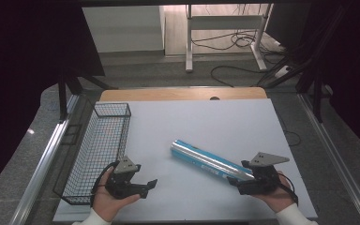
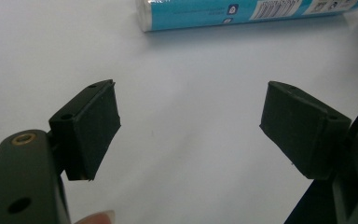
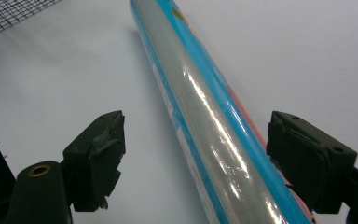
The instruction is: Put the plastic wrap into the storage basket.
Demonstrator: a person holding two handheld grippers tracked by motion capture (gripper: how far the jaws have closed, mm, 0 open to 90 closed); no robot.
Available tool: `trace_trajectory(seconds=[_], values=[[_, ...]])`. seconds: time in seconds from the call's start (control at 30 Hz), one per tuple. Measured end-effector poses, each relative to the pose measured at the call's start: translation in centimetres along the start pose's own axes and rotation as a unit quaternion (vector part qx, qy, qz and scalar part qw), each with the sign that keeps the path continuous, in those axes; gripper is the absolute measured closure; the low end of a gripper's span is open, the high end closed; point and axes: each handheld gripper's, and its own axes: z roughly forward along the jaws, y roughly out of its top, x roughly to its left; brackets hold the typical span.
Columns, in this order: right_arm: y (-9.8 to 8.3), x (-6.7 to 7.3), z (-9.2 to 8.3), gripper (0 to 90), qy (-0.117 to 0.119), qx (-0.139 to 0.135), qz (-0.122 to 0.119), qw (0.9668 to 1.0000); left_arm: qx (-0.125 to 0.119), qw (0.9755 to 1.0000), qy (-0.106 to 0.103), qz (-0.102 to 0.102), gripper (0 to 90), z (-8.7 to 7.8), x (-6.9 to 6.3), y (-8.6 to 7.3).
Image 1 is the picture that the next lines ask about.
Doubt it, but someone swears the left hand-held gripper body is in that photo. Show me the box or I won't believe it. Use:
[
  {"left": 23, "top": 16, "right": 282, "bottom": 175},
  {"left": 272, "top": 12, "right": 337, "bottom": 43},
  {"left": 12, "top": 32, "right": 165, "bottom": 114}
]
[{"left": 105, "top": 156, "right": 143, "bottom": 201}]

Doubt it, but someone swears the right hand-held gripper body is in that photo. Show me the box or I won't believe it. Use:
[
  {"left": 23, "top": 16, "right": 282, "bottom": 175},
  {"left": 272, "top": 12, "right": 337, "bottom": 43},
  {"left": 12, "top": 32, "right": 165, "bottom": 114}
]
[{"left": 237, "top": 152, "right": 291, "bottom": 196}]

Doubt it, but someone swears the long blue and silver box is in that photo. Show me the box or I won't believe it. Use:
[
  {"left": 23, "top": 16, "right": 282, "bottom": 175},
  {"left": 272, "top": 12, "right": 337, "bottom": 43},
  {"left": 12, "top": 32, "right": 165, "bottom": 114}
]
[{"left": 170, "top": 139, "right": 256, "bottom": 183}]

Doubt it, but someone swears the person's right hand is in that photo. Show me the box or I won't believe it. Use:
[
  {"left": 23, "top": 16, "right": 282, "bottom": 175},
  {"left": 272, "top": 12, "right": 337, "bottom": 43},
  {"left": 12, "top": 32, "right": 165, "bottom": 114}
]
[{"left": 252, "top": 170, "right": 296, "bottom": 214}]

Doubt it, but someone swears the person's left hand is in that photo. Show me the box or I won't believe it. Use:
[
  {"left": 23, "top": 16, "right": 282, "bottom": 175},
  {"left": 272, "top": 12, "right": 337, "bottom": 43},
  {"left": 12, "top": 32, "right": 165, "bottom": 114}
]
[{"left": 92, "top": 170, "right": 142, "bottom": 223}]

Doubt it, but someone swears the white table mat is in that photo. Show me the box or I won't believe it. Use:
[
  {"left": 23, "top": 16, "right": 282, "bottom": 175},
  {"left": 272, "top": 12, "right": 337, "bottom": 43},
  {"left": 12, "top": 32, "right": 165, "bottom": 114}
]
[{"left": 52, "top": 97, "right": 319, "bottom": 223}]

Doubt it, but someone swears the black metal stand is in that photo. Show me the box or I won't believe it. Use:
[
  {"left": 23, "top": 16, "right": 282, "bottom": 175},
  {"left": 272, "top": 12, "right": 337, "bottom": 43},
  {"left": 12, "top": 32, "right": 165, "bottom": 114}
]
[
  {"left": 56, "top": 71, "right": 119, "bottom": 124},
  {"left": 295, "top": 69, "right": 327, "bottom": 124}
]

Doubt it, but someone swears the white power strip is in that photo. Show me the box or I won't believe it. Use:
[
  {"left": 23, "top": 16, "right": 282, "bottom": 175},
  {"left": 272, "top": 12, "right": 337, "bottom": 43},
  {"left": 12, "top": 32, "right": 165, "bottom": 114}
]
[{"left": 274, "top": 65, "right": 293, "bottom": 80}]

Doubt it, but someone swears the dark curtain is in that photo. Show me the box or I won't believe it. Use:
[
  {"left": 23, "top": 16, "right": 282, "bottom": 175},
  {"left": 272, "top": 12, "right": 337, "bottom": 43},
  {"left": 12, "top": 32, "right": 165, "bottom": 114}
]
[
  {"left": 0, "top": 0, "right": 106, "bottom": 201},
  {"left": 263, "top": 0, "right": 360, "bottom": 154}
]

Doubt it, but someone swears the white cabinet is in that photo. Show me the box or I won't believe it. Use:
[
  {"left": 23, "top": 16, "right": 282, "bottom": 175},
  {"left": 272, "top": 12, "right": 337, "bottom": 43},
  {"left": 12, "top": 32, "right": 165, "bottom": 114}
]
[{"left": 82, "top": 5, "right": 167, "bottom": 53}]

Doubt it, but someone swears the left hand-held gripper black cable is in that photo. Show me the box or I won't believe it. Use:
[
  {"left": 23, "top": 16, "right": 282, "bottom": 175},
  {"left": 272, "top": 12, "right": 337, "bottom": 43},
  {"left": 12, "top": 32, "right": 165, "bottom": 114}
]
[{"left": 89, "top": 161, "right": 120, "bottom": 208}]

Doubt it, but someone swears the hand-held gripper black cable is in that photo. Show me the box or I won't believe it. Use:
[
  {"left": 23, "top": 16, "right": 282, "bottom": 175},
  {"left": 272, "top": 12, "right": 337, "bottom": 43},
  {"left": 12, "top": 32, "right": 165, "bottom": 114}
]
[
  {"left": 89, "top": 161, "right": 120, "bottom": 208},
  {"left": 277, "top": 172, "right": 300, "bottom": 207}
]

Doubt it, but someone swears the right hand-held gripper black cable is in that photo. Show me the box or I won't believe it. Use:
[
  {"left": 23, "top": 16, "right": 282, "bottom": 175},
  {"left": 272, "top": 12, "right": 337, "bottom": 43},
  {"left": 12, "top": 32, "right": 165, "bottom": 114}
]
[{"left": 277, "top": 172, "right": 300, "bottom": 207}]

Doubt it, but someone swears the black wire basket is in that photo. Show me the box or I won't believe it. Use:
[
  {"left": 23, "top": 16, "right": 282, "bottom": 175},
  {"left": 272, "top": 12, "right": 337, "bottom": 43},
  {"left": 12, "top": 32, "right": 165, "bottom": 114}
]
[{"left": 52, "top": 102, "right": 132, "bottom": 206}]

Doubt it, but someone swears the thin black looped cable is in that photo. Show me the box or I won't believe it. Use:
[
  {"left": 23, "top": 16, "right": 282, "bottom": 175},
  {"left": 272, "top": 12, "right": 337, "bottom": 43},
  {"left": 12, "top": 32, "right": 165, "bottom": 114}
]
[{"left": 275, "top": 109, "right": 302, "bottom": 147}]

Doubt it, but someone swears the aluminium rail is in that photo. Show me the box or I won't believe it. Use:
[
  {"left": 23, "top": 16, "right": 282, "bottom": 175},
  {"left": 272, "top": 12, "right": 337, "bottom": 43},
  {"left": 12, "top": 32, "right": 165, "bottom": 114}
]
[
  {"left": 8, "top": 93, "right": 82, "bottom": 225},
  {"left": 297, "top": 93, "right": 360, "bottom": 225}
]

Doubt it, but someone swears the long black floor cable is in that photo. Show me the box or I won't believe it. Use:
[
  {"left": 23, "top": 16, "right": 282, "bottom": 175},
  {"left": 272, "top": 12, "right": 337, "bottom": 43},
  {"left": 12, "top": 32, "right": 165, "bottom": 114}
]
[{"left": 210, "top": 65, "right": 265, "bottom": 88}]

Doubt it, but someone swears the tangle of black floor cables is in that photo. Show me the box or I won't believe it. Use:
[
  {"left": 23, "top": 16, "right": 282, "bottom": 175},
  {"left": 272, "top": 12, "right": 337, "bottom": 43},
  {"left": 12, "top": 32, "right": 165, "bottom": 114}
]
[{"left": 190, "top": 28, "right": 265, "bottom": 52}]

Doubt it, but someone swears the white metal desk frame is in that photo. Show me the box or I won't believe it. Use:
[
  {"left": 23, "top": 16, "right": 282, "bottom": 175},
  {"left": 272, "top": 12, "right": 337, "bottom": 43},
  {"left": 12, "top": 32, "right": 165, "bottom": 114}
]
[{"left": 185, "top": 3, "right": 275, "bottom": 74}]

